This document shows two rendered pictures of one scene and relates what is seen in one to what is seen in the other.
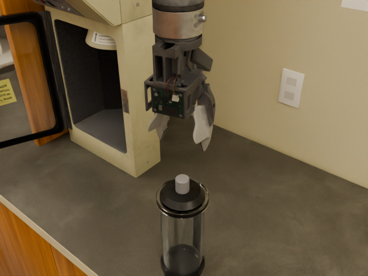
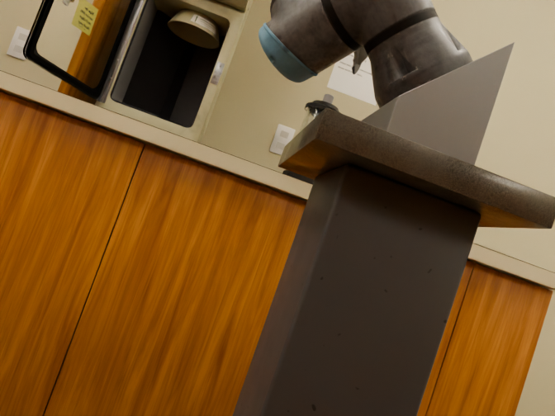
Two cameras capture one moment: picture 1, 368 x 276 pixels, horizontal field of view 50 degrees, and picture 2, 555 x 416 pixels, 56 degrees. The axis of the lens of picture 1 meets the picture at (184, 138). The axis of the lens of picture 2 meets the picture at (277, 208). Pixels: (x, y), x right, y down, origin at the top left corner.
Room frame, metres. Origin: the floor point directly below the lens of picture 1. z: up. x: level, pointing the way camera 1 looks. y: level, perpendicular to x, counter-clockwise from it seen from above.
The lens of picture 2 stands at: (-0.40, 1.02, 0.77)
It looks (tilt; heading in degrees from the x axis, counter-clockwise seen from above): 4 degrees up; 316
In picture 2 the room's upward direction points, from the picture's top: 19 degrees clockwise
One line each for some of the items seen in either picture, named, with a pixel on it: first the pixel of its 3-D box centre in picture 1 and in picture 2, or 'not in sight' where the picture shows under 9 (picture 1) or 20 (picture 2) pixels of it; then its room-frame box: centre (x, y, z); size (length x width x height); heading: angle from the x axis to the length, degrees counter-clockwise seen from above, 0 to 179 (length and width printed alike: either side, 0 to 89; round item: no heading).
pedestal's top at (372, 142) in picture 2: not in sight; (394, 180); (0.05, 0.37, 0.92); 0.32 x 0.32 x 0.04; 53
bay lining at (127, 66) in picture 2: (122, 74); (174, 70); (1.11, 0.19, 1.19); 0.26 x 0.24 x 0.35; 50
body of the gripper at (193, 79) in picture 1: (176, 73); not in sight; (0.56, 0.01, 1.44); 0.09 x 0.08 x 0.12; 156
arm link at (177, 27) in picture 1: (179, 21); not in sight; (0.57, 0.01, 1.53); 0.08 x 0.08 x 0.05
